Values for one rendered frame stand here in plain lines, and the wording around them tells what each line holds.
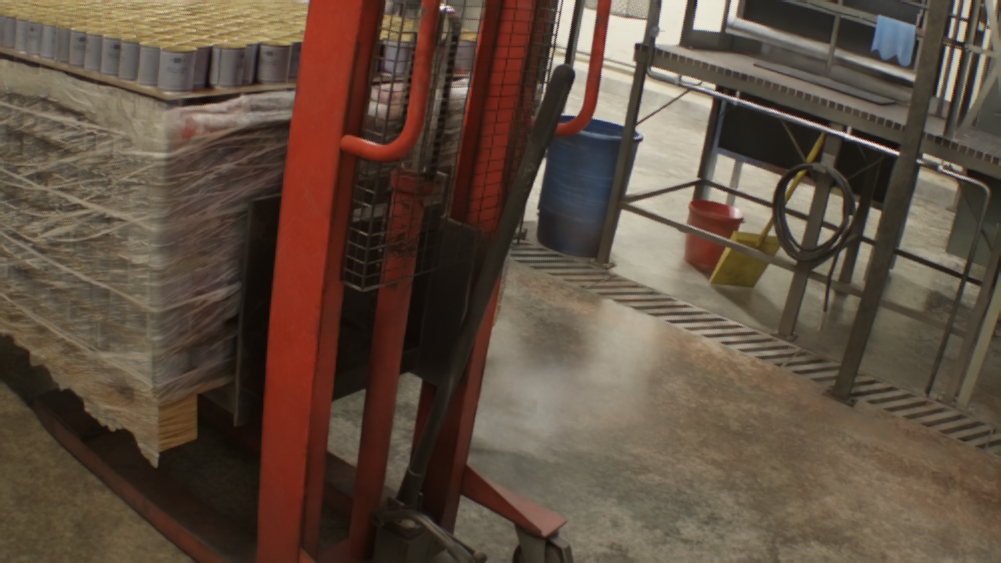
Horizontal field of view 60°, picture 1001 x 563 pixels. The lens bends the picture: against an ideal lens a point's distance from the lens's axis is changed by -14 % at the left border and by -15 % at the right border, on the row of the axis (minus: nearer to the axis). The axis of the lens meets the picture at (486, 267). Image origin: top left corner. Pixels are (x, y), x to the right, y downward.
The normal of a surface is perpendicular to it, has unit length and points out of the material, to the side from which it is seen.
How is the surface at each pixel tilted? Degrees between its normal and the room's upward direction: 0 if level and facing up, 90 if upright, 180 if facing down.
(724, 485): 0
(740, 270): 120
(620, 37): 90
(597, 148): 92
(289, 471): 90
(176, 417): 88
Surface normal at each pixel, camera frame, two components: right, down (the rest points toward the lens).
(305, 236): -0.59, 0.18
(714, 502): 0.17, -0.93
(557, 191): -0.75, 0.04
